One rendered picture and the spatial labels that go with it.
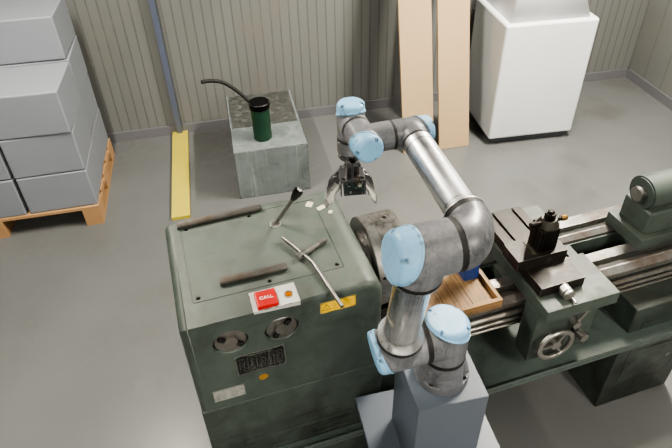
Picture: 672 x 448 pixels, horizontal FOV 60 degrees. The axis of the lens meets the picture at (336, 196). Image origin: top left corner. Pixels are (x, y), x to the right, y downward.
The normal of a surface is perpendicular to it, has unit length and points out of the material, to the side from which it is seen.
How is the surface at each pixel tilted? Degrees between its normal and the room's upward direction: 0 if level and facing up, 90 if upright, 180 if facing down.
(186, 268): 0
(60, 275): 0
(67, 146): 90
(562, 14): 90
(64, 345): 0
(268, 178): 90
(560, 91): 90
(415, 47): 74
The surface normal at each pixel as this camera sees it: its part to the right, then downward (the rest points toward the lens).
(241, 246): -0.02, -0.79
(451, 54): 0.20, 0.36
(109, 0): 0.21, 0.60
